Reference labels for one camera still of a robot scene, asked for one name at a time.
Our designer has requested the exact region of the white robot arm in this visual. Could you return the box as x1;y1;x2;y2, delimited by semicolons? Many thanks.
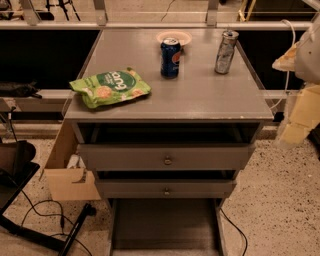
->
272;22;320;149

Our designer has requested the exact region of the middle grey drawer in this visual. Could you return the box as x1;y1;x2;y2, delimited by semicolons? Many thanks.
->
95;179;236;199

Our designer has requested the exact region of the top grey drawer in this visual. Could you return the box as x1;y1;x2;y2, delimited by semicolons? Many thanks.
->
78;144;255;171

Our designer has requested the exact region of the green snack bag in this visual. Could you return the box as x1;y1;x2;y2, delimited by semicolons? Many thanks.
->
70;68;151;109

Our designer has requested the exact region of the white hanging cable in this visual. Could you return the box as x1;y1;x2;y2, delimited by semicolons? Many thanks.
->
269;19;298;111

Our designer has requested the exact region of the black floor cable right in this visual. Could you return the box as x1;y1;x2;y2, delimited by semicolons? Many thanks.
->
219;208;249;256

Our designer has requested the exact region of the black floor cable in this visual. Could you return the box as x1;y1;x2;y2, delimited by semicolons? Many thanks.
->
6;173;94;256
219;208;249;256

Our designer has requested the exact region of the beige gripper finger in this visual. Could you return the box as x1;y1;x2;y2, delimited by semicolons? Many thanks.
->
278;84;320;147
272;43;297;72

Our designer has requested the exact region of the black stand base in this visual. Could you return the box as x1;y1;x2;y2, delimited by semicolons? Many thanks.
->
0;161;98;256

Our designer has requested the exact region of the blue pepsi can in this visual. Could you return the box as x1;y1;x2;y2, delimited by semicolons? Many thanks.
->
161;37;181;79

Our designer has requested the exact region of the black chair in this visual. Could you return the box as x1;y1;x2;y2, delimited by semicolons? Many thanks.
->
0;140;36;187

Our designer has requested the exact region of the silver tall can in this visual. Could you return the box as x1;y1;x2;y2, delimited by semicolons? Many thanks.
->
215;30;239;74

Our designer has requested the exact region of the bottom open grey drawer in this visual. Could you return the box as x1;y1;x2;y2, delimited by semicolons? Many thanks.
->
107;199;228;256

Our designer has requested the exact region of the black floor cable left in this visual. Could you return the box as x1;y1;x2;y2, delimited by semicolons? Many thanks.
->
6;173;94;256

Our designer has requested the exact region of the grey drawer cabinet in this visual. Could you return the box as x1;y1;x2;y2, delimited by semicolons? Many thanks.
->
64;27;275;256

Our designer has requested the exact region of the cardboard box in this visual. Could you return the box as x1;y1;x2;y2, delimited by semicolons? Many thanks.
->
44;122;101;201

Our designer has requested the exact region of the white paper bowl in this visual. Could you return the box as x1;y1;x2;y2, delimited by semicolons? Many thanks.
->
156;30;192;47

